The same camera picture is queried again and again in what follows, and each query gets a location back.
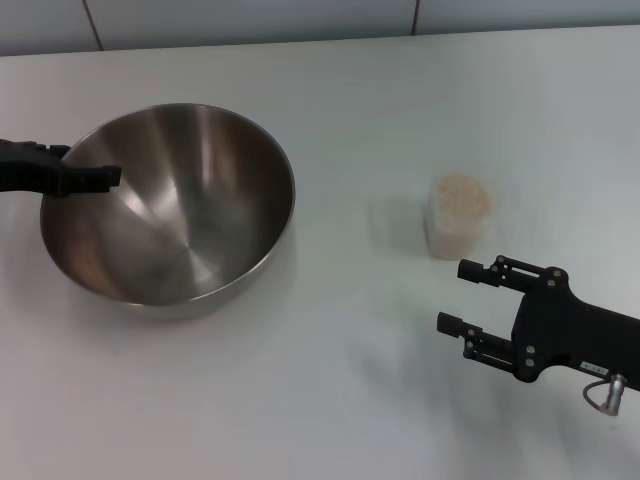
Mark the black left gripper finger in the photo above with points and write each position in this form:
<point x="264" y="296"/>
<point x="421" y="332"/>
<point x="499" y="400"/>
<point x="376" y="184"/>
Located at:
<point x="85" y="181"/>

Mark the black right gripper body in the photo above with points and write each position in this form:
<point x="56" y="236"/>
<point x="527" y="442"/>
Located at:
<point x="575" y="330"/>

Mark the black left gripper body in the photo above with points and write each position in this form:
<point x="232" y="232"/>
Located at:
<point x="17" y="170"/>

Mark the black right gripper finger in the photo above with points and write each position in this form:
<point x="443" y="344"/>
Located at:
<point x="505" y="275"/>
<point x="490" y="345"/>

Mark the clear plastic measuring cup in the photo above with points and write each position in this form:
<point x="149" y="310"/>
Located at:
<point x="457" y="235"/>

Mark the white uncooked rice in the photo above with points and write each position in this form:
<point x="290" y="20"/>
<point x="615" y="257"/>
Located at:
<point x="460" y="200"/>

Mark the stainless steel mixing bowl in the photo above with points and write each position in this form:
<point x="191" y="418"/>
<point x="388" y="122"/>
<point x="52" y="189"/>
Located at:
<point x="190" y="210"/>

